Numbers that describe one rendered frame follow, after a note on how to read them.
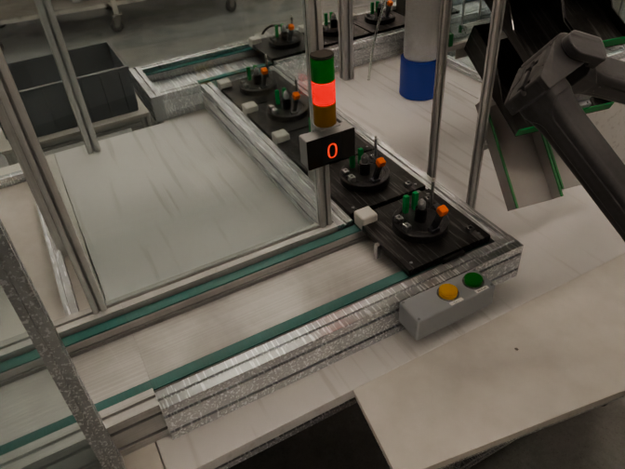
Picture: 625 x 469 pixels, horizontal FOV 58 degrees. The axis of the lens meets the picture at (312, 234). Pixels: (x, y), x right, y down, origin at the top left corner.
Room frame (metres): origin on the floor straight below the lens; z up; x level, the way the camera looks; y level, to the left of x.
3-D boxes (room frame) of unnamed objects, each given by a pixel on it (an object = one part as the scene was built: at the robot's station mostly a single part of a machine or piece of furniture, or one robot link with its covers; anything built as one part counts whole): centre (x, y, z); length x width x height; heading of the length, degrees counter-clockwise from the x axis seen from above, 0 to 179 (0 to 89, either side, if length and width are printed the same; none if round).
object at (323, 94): (1.12, -0.05, 1.33); 0.05 x 0.05 x 0.05
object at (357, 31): (2.53, -0.16, 1.01); 0.24 x 0.24 x 0.13; 26
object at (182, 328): (0.99, 0.01, 0.91); 0.84 x 0.28 x 0.10; 116
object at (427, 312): (0.87, -0.28, 0.93); 0.21 x 0.07 x 0.06; 116
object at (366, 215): (1.15, -0.14, 0.97); 0.05 x 0.05 x 0.04; 26
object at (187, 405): (0.84, -0.09, 0.91); 0.89 x 0.06 x 0.11; 116
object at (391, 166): (1.33, -0.16, 1.01); 0.24 x 0.24 x 0.13; 26
